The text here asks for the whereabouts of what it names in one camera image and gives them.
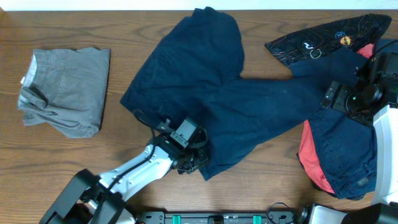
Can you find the folded grey shorts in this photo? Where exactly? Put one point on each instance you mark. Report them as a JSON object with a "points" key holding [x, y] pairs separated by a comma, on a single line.
{"points": [[66, 89]]}

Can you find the navy blue shorts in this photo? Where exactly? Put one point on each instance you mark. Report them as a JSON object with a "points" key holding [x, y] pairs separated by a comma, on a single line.
{"points": [[195, 71]]}

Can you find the blue denim jeans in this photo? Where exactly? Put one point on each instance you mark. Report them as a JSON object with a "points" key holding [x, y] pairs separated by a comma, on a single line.
{"points": [[345, 155]]}

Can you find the red garment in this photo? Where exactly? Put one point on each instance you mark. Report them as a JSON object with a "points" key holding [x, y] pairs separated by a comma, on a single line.
{"points": [[312, 161]]}

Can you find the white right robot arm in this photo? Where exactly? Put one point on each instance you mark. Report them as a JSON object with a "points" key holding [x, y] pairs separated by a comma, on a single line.
{"points": [[383, 208]]}

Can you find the black patterned shorts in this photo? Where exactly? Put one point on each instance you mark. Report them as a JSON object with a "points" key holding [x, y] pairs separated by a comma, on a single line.
{"points": [[320, 41]]}

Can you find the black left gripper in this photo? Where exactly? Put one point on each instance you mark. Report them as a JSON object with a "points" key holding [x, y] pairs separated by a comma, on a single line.
{"points": [[193, 155]]}

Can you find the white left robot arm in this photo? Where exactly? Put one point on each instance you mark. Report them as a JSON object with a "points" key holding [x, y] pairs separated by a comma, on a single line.
{"points": [[89, 198]]}

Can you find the dark blue garment in pile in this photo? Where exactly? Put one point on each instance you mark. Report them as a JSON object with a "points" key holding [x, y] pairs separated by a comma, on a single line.
{"points": [[340, 66]]}

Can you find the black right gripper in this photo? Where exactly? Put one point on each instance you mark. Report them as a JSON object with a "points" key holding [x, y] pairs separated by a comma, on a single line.
{"points": [[340, 101]]}

